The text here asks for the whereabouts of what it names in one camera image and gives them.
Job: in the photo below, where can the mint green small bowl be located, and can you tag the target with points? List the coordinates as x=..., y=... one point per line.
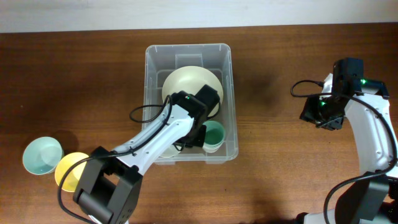
x=42, y=156

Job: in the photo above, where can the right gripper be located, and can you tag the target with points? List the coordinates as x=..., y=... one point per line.
x=308, y=113

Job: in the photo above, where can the white small bowl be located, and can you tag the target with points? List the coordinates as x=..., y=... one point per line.
x=172, y=151

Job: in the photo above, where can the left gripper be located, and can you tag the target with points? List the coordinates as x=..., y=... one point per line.
x=199, y=140

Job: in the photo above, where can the mint green cup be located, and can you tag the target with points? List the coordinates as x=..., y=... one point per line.
x=215, y=133

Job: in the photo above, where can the clear plastic storage container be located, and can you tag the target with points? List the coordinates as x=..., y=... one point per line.
x=161, y=61

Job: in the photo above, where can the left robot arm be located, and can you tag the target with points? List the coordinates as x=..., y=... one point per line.
x=108, y=189

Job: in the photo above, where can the cream plate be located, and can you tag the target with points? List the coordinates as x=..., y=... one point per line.
x=191, y=79

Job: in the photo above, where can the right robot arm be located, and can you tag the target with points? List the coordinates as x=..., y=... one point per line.
x=347, y=94

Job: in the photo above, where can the cream cup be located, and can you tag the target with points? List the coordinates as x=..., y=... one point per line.
x=210, y=149

